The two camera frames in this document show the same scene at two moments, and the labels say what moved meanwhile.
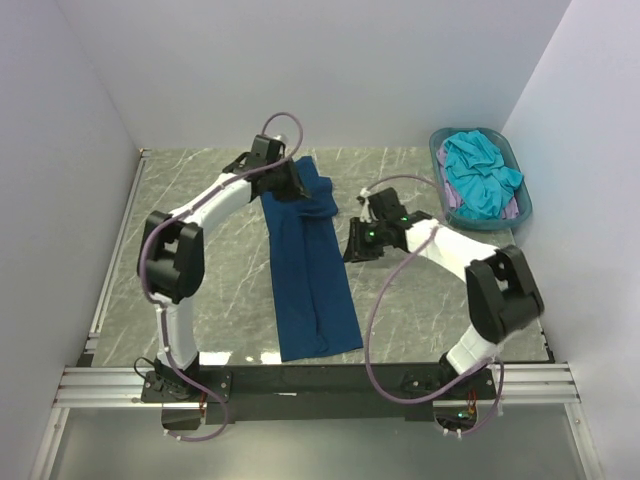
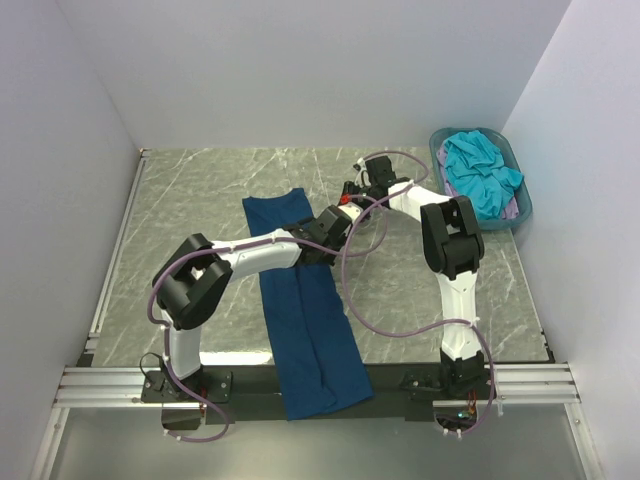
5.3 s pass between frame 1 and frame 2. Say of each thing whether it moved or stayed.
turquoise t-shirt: stayed
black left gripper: moved
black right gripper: moved
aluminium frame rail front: stayed
